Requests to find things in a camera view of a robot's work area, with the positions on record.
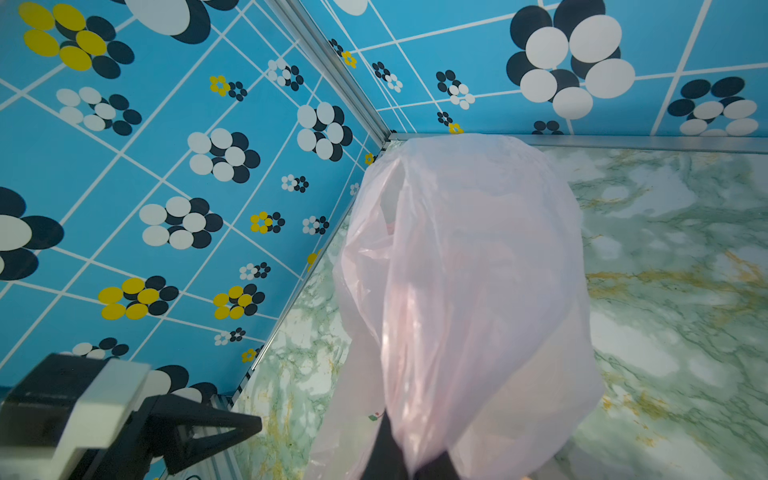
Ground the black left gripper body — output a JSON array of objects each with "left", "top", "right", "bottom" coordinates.
[{"left": 71, "top": 398, "right": 159, "bottom": 480}]

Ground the pink translucent plastic bag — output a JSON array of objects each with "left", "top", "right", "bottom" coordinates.
[{"left": 305, "top": 134, "right": 603, "bottom": 479}]

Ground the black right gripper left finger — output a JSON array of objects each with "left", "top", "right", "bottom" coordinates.
[{"left": 360, "top": 412, "right": 410, "bottom": 480}]

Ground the left aluminium corner post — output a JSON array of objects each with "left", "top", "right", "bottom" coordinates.
[{"left": 265, "top": 0, "right": 390, "bottom": 146}]

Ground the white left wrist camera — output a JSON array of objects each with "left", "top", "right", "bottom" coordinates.
[{"left": 1, "top": 354, "right": 150, "bottom": 479}]

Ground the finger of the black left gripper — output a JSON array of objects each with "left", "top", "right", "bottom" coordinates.
[{"left": 148, "top": 395, "right": 263, "bottom": 474}]

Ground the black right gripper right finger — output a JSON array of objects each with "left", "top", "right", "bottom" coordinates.
[{"left": 413, "top": 451, "right": 460, "bottom": 480}]

